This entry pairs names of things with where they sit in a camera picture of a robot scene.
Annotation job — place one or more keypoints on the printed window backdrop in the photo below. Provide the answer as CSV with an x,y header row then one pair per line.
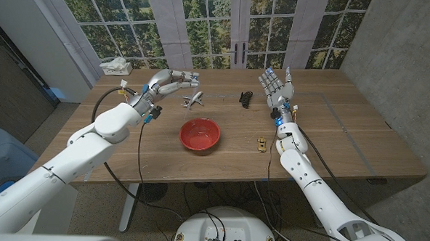
x,y
204,22

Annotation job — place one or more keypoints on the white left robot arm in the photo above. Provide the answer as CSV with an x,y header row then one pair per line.
x,y
64,165

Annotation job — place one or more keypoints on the clear plastic pipette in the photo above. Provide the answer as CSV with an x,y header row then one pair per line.
x,y
192,97

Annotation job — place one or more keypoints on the yellow toy car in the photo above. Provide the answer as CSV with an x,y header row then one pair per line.
x,y
261,144

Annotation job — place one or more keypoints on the white table leg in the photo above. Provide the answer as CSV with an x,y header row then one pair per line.
x,y
128,207

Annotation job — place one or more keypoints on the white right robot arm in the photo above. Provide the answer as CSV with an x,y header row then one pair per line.
x,y
328,198

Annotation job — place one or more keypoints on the grey table leg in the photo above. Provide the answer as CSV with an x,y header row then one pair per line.
x,y
314,219

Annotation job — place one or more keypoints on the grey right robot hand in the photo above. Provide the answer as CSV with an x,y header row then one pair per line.
x,y
278,88

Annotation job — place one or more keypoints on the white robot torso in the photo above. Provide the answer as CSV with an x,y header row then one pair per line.
x,y
225,226

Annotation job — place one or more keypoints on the white toy airplane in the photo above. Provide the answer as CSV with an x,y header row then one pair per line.
x,y
193,99

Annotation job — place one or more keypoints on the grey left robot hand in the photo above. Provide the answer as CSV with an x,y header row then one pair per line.
x,y
165,83

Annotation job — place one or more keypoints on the round black floor fan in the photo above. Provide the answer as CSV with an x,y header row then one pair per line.
x,y
153,192

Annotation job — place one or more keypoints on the red bowl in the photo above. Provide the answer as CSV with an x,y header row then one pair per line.
x,y
200,134

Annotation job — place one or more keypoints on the white tissue box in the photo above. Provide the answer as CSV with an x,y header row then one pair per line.
x,y
116,67

